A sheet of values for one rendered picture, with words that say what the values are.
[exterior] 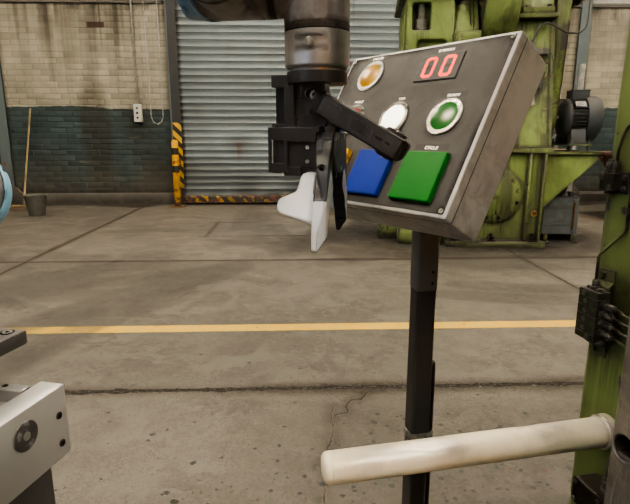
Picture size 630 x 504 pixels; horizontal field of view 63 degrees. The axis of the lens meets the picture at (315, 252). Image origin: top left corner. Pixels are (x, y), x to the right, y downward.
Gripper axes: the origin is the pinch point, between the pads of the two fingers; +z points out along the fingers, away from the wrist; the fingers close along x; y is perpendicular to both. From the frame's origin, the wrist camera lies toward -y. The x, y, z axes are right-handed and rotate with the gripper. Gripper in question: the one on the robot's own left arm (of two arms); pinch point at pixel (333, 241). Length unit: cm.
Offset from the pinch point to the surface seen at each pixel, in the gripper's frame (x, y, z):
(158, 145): -678, 406, 2
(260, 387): -133, 57, 93
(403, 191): -10.8, -7.8, -5.3
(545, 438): -11.1, -29.4, 30.1
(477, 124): -10.9, -17.0, -14.3
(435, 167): -9.9, -11.9, -8.7
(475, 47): -19.4, -16.6, -25.1
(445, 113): -15.0, -12.9, -15.9
